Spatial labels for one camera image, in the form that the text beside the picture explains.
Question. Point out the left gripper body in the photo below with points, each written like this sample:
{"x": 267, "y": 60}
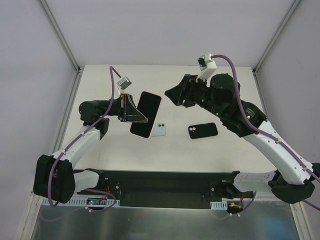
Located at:
{"x": 123, "y": 107}

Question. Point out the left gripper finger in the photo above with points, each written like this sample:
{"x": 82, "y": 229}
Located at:
{"x": 133, "y": 115}
{"x": 129, "y": 102}

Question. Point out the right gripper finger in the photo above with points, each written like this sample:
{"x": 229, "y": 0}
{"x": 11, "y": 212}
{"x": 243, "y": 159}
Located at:
{"x": 179, "y": 91}
{"x": 179, "y": 101}

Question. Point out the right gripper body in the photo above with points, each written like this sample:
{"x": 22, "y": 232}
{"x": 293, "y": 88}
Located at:
{"x": 188, "y": 90}

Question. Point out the pink phone case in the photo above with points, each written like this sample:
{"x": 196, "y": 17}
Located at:
{"x": 146, "y": 115}

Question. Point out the light blue phone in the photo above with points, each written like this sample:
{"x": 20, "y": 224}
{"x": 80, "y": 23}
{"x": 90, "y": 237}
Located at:
{"x": 159, "y": 130}

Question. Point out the black phone case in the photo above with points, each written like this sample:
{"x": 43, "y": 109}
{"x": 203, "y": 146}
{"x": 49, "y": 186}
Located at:
{"x": 203, "y": 130}

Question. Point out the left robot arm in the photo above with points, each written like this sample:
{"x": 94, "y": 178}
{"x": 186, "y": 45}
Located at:
{"x": 55, "y": 178}

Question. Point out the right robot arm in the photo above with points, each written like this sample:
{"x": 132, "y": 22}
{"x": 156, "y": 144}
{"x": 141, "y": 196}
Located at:
{"x": 291, "y": 181}

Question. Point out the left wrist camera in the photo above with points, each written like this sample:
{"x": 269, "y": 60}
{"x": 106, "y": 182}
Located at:
{"x": 123, "y": 83}

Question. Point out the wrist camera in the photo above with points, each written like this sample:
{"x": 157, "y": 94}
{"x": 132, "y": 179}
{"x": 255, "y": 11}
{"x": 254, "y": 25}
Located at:
{"x": 207, "y": 67}
{"x": 123, "y": 83}

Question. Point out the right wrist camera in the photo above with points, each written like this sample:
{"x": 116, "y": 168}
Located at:
{"x": 207, "y": 67}

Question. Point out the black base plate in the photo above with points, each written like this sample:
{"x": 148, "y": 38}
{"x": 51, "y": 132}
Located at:
{"x": 177, "y": 190}

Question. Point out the left white cable duct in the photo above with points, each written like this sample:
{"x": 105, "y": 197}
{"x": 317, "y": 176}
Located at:
{"x": 90, "y": 202}

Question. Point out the white cable duct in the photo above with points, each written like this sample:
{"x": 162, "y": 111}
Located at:
{"x": 90, "y": 202}
{"x": 219, "y": 205}

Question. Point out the right white cable duct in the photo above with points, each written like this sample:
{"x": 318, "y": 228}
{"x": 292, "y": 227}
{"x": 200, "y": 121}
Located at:
{"x": 219, "y": 205}

